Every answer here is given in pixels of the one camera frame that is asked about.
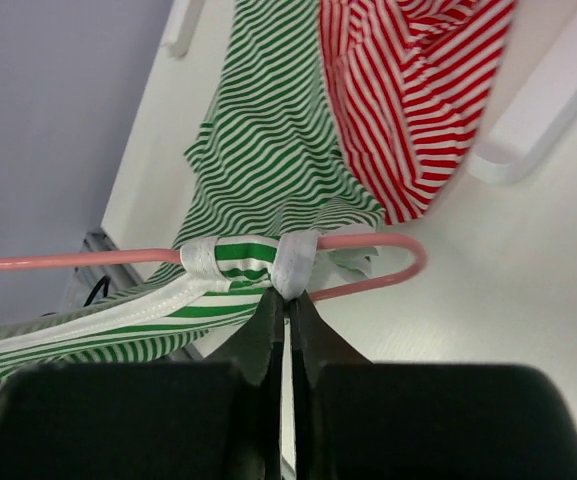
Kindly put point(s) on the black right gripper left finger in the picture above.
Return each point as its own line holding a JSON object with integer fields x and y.
{"x": 218, "y": 418}

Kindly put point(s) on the red white striped tank top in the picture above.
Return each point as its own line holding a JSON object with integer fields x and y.
{"x": 408, "y": 83}

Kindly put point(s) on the pink wire hanger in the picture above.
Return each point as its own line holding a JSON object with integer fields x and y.
{"x": 333, "y": 242}

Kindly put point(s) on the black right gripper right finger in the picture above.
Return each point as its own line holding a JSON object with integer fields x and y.
{"x": 357, "y": 419}

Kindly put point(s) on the white garment rack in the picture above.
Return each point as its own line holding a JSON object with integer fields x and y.
{"x": 531, "y": 120}

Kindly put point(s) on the green white striped tank top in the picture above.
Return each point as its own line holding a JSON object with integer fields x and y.
{"x": 266, "y": 162}

